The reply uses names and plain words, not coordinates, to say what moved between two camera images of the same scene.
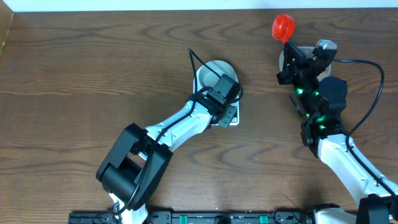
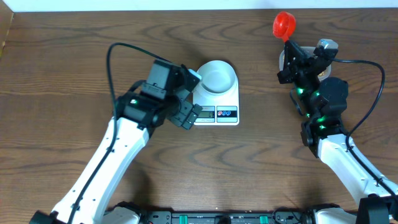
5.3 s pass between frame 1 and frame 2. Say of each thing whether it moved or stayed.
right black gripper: stayed
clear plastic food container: stayed
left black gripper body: moved
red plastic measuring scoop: stayed
